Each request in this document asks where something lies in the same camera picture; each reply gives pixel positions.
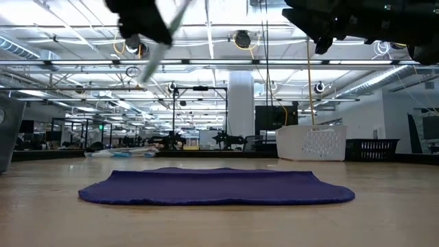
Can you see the silver ventilation duct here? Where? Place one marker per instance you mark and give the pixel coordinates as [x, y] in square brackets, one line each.
[377, 80]
[20, 49]

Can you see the black background robot arm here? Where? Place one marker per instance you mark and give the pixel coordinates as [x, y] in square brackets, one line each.
[169, 140]
[226, 140]

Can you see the black aluminium table frame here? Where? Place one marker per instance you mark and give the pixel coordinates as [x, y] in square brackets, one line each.
[48, 155]

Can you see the grey plastic bin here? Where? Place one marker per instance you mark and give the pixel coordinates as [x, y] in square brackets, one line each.
[10, 137]

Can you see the white perforated plastic basket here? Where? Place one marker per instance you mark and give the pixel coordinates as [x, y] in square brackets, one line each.
[308, 144]

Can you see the dark blue cloth mat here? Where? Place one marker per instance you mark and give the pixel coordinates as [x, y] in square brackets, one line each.
[216, 187]

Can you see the white round pillar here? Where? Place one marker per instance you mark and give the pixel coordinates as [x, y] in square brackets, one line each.
[241, 103]

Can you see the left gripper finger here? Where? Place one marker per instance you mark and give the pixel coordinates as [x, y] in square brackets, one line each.
[151, 34]
[157, 24]

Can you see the black cabinet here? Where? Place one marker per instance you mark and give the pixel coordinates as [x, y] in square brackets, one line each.
[274, 118]

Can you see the long white light strip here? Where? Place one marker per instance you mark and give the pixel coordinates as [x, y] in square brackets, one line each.
[85, 62]

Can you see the black perforated plastic basket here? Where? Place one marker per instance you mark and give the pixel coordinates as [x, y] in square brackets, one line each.
[372, 149]

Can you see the black monitor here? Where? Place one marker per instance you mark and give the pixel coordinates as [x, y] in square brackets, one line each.
[30, 126]
[431, 127]

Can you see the small yellow box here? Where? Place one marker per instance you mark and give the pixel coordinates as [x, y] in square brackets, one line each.
[191, 147]

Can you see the black gantry frame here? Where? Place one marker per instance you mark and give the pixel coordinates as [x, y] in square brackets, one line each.
[200, 88]

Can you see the green toothbrush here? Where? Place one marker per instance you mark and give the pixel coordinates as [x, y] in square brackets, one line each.
[154, 58]

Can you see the dark upright panel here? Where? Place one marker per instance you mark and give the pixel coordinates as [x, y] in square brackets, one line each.
[415, 137]

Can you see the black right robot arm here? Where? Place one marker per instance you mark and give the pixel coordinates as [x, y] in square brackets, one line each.
[425, 27]

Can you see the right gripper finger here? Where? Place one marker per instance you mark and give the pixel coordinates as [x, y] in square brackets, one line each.
[305, 3]
[302, 20]

